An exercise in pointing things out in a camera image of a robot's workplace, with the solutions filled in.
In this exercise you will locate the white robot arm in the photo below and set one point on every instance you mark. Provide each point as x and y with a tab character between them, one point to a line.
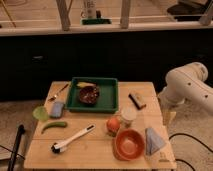
185	82

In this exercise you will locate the brown black block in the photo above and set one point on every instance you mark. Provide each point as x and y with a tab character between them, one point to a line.
137	100

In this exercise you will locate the light green cup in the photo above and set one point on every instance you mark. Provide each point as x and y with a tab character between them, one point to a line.
40	113

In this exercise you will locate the white bottle on shelf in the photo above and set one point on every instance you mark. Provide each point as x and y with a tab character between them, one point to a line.
89	9

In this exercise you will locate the green pepper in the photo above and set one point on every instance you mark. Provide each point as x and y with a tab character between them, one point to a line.
54	124

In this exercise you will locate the metal spoon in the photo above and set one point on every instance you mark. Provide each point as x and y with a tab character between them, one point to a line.
54	97

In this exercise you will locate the white cup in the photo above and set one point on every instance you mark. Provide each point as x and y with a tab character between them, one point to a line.
128	115

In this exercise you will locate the wooden frame post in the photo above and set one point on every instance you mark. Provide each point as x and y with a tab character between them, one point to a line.
125	11
63	13

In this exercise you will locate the yellow banana piece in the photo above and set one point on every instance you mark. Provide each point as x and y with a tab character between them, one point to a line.
85	84

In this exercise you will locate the dark brown bowl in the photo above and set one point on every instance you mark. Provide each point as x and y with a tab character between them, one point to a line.
89	95

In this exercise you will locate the blue sponge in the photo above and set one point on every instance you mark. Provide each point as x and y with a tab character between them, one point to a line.
57	110

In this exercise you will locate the orange fruit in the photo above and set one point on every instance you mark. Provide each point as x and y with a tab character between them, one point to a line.
113	124

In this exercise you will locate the orange bowl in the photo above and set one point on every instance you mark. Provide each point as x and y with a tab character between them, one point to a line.
128	145

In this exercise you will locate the white dish brush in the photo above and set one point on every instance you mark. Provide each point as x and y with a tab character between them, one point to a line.
61	146

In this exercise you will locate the black stand pole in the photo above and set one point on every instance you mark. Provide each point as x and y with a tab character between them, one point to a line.
14	153

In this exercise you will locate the green plastic tray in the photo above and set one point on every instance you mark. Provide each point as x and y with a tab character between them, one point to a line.
107	101

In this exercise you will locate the folded blue cloth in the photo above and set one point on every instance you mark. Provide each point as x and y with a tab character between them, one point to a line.
154	142

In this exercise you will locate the green shelf tray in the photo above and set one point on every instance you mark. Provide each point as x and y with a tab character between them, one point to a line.
95	21

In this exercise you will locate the wooden frame post right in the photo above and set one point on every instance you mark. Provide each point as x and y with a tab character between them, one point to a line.
125	11

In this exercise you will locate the wooden frame post left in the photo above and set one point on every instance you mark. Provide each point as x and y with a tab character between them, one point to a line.
63	13

